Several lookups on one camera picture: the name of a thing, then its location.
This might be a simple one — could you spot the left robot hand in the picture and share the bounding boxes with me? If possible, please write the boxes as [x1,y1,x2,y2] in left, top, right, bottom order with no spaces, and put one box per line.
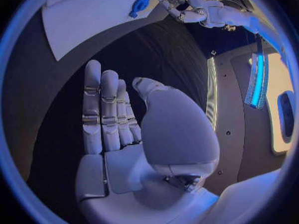
[155,0,209,24]

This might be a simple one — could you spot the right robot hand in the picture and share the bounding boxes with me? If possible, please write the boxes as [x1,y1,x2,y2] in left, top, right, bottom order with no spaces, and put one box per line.
[75,59,221,224]

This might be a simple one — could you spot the white task board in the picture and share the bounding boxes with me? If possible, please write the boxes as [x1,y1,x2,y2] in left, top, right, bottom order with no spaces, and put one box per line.
[41,0,169,62]

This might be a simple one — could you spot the blue gear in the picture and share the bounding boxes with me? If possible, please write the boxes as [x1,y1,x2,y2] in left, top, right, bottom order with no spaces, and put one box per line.
[133,0,151,11]

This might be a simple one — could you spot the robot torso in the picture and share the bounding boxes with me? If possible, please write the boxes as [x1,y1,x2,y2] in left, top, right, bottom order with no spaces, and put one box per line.
[206,46,296,195]

